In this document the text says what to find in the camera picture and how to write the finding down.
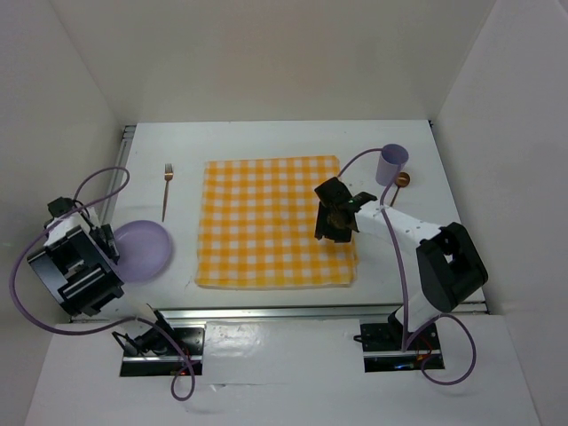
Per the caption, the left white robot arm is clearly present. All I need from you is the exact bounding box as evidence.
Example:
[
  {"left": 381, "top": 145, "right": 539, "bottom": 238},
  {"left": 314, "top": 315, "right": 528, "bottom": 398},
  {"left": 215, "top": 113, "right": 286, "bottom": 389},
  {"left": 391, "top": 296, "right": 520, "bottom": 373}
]
[{"left": 27, "top": 197, "right": 173, "bottom": 317}]

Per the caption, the lavender plate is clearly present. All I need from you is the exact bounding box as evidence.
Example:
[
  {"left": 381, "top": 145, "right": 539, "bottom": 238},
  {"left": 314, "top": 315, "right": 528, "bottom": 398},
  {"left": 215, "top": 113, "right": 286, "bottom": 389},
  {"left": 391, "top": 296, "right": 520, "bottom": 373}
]
[{"left": 114, "top": 220, "right": 172, "bottom": 283}]

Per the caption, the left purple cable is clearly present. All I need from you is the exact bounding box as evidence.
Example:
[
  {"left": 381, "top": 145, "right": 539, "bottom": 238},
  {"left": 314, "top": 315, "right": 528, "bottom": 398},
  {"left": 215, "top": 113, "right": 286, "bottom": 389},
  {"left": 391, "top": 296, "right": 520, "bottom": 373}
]
[{"left": 8, "top": 167, "right": 203, "bottom": 400}]

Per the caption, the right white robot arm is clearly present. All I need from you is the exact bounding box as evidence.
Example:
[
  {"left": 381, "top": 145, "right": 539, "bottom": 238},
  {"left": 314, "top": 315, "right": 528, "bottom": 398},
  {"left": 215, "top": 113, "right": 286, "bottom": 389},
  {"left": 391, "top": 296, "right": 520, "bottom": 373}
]
[{"left": 315, "top": 177, "right": 488, "bottom": 350}]

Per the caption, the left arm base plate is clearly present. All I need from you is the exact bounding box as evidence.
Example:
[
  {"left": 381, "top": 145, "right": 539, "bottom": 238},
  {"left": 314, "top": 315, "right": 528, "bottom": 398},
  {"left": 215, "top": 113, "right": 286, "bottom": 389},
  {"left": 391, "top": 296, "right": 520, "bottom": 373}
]
[{"left": 112, "top": 324, "right": 205, "bottom": 377}]

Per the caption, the lavender cup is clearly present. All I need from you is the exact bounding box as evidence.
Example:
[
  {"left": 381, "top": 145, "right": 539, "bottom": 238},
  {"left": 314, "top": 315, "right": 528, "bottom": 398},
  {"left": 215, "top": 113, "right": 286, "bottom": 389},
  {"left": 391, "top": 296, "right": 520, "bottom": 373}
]
[{"left": 375, "top": 144, "right": 409, "bottom": 186}]

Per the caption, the yellow checkered cloth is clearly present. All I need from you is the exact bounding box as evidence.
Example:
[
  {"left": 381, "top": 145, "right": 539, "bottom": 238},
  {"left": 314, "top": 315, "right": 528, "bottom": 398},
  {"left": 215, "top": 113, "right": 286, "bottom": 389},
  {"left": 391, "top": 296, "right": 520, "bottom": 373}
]
[{"left": 195, "top": 155, "right": 358, "bottom": 290}]

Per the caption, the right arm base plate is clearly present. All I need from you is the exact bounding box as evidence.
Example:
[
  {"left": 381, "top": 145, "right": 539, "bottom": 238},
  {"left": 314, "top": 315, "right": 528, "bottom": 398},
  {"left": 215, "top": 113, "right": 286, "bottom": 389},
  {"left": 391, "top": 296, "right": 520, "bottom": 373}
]
[{"left": 353, "top": 322, "right": 445, "bottom": 373}]

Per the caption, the aluminium front rail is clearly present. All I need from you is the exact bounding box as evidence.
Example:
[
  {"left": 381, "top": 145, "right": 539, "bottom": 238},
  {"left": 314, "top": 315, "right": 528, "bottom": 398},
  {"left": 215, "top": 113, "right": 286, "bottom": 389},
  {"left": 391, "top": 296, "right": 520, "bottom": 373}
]
[{"left": 150, "top": 303, "right": 488, "bottom": 323}]

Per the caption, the aluminium rail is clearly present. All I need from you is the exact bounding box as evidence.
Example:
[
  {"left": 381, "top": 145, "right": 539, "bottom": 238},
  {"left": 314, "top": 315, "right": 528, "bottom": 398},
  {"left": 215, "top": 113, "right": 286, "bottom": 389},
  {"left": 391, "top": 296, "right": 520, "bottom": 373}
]
[
  {"left": 99, "top": 124, "right": 137, "bottom": 224},
  {"left": 150, "top": 303, "right": 488, "bottom": 323}
]

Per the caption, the aluminium left rail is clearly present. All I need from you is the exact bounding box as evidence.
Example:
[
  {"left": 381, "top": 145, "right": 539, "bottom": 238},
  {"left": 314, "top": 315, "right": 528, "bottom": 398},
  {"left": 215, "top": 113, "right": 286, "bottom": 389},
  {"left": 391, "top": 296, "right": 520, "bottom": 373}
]
[{"left": 99, "top": 124, "right": 137, "bottom": 224}]

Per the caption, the copper spoon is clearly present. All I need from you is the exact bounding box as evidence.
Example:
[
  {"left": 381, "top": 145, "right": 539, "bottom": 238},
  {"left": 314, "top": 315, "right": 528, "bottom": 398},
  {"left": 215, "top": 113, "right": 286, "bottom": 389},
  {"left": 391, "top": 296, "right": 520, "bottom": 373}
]
[{"left": 390, "top": 171, "right": 411, "bottom": 207}]

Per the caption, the copper fork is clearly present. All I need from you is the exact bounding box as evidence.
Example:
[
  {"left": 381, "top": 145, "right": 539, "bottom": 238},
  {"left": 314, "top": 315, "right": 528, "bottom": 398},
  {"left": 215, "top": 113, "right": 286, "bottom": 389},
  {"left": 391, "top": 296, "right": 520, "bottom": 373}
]
[{"left": 162, "top": 163, "right": 174, "bottom": 222}]

